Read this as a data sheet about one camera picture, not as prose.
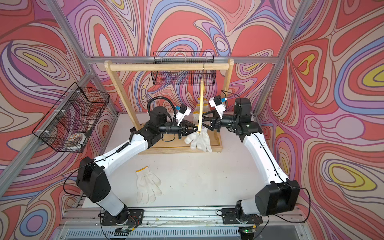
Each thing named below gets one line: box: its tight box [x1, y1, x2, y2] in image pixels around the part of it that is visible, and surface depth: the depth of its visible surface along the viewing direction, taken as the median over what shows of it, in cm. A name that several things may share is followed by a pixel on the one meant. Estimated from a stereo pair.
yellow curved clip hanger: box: [197, 62, 205, 134], surface depth 57 cm
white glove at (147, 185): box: [135, 166, 162, 205], surface depth 85 cm
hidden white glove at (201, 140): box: [184, 125, 213, 153], surface depth 76 cm
